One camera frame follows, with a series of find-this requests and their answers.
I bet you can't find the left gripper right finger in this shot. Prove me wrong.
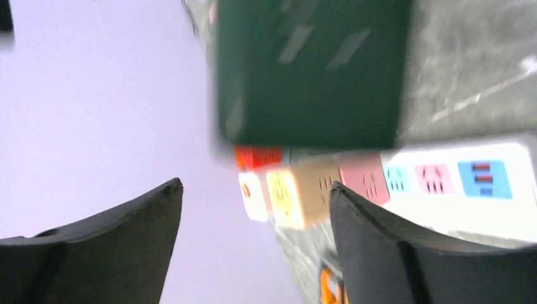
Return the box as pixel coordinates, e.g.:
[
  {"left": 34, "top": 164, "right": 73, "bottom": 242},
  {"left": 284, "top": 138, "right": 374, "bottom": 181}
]
[{"left": 329, "top": 182, "right": 536, "bottom": 304}]

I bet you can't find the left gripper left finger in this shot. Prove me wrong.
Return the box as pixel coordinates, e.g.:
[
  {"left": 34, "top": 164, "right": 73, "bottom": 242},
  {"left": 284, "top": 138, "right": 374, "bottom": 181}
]
[{"left": 1, "top": 178, "right": 183, "bottom": 303}]

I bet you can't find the grey tool tray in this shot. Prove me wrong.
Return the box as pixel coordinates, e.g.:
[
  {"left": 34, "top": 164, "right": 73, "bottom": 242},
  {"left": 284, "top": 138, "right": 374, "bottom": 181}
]
[{"left": 318, "top": 252, "right": 348, "bottom": 304}]

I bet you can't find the pink cube socket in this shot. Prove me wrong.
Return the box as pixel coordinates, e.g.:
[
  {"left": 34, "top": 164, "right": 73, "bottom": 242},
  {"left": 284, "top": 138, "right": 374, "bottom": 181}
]
[{"left": 338, "top": 153, "right": 390, "bottom": 206}]

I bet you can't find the tan cube socket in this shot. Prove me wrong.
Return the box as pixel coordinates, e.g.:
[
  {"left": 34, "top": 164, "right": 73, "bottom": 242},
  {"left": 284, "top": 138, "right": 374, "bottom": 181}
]
[{"left": 265, "top": 159, "right": 341, "bottom": 230}]

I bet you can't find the white power strip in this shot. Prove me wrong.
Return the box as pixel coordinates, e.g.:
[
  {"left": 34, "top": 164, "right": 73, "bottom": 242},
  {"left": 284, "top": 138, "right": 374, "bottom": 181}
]
[{"left": 381, "top": 136, "right": 536, "bottom": 245}]

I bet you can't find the white cube socket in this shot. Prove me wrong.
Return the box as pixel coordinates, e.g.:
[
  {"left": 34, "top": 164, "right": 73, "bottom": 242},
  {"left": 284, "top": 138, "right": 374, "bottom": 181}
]
[{"left": 238, "top": 172, "right": 272, "bottom": 222}]

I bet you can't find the green cube adapter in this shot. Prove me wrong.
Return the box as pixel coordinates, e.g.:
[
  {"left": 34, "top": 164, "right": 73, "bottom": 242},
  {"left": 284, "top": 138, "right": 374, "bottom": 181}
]
[{"left": 215, "top": 0, "right": 414, "bottom": 149}]

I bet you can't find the red cube socket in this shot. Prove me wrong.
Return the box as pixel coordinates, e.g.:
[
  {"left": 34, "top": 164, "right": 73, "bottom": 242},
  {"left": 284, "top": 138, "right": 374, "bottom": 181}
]
[{"left": 234, "top": 146, "right": 282, "bottom": 171}]

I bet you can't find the light blue power strip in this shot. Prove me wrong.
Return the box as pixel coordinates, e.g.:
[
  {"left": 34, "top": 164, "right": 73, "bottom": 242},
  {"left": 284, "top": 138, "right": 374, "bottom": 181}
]
[{"left": 281, "top": 148, "right": 339, "bottom": 165}]

